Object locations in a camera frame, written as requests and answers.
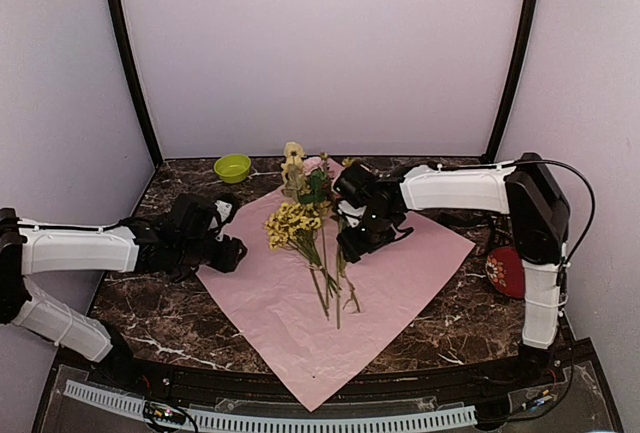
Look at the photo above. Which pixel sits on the pink rose stem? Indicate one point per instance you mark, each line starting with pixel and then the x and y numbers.
pixel 318 191

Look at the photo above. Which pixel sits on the pink carnation stem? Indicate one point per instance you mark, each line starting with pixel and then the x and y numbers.
pixel 351 164

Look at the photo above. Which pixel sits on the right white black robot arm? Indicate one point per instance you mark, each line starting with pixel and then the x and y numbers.
pixel 375 208

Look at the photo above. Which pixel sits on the red floral pouch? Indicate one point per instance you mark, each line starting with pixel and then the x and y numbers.
pixel 505 271

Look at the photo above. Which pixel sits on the left black frame post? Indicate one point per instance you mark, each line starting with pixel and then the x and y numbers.
pixel 128 63

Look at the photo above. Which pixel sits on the small yellow flower bunch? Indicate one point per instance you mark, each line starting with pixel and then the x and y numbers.
pixel 299 228

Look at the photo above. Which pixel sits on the right black frame post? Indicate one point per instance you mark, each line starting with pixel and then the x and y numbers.
pixel 520 47

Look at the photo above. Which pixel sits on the green plastic bowl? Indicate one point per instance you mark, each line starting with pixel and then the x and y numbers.
pixel 233 168

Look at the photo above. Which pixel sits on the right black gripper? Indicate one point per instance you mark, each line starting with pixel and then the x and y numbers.
pixel 354 247

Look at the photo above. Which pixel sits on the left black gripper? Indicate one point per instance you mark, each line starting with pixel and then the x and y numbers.
pixel 229 260

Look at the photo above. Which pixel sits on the pale yellow flower stem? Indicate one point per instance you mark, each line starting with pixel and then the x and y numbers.
pixel 293 170

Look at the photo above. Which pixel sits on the black front rail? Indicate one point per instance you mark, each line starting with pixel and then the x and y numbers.
pixel 482 382

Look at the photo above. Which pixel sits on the white slotted cable duct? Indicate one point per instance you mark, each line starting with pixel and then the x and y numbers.
pixel 166 418

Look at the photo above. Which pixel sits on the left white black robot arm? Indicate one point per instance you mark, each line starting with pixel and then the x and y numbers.
pixel 190 235

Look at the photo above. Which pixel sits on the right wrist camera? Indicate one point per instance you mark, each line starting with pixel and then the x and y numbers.
pixel 352 215

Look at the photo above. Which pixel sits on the black frame post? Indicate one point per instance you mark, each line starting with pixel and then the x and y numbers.
pixel 520 47
pixel 128 63

